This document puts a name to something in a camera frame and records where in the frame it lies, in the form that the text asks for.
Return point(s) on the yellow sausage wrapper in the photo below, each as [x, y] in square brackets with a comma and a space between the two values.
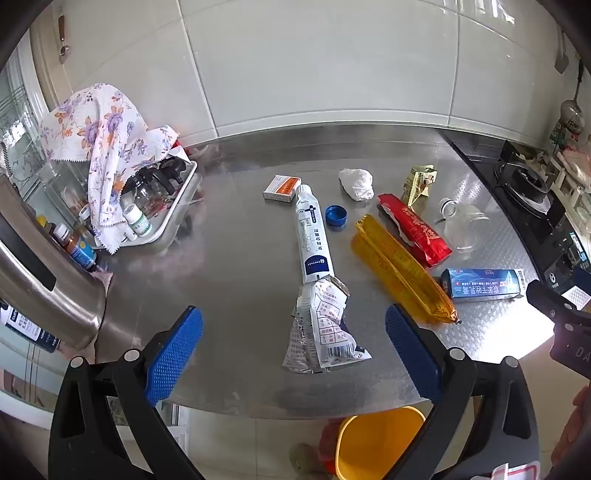
[397, 267]

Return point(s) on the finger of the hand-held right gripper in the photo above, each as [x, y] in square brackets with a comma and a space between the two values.
[549, 302]

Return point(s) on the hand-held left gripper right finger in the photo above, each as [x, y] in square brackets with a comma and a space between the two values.
[413, 350]

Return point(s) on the person's right hand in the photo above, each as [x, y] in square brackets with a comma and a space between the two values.
[577, 429]

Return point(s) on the silver packet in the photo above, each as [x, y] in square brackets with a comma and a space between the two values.
[323, 323]

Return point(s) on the red plastic bag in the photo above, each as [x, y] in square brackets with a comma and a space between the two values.
[328, 445]

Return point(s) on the hanging metal strainer ladle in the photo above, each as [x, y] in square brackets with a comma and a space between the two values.
[572, 113]

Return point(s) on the blue bottle cap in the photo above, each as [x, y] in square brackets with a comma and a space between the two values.
[335, 215]

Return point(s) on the brown medicine bottle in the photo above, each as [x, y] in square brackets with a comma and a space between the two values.
[64, 237]

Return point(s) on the pink plastic bag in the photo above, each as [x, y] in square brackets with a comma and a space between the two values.
[577, 166]

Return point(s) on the stainless steel kettle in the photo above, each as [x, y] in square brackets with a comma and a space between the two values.
[41, 295]

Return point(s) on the gold green wrapper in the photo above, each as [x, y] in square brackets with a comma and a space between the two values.
[415, 184]

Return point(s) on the clear plastic bottle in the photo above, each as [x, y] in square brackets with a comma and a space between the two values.
[461, 226]

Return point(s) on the blue label bottle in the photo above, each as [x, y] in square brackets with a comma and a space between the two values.
[83, 254]

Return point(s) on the black gas stove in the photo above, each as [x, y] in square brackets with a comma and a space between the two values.
[521, 184]

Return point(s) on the blue toothpaste box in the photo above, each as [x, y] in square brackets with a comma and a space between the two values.
[480, 284]

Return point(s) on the white green medicine bottle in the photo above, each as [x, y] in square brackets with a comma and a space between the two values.
[138, 221]

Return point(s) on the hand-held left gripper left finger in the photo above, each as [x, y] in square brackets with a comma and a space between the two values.
[175, 355]

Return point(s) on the dark bottle with white label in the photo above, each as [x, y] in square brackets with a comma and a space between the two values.
[27, 330]

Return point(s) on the glass teapot with black lid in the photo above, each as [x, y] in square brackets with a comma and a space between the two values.
[154, 182]

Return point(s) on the yellow plastic bin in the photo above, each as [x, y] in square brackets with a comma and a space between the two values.
[378, 443]

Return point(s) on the crumpled white tissue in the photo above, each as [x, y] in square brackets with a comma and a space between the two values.
[355, 183]

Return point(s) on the white toothpaste tube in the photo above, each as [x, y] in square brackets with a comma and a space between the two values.
[314, 230]

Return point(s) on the red snack wrapper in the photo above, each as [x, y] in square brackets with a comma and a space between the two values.
[415, 228]

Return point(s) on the floral cloth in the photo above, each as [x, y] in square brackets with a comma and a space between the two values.
[106, 134]

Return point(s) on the small orange white box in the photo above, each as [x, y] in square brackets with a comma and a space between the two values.
[281, 188]

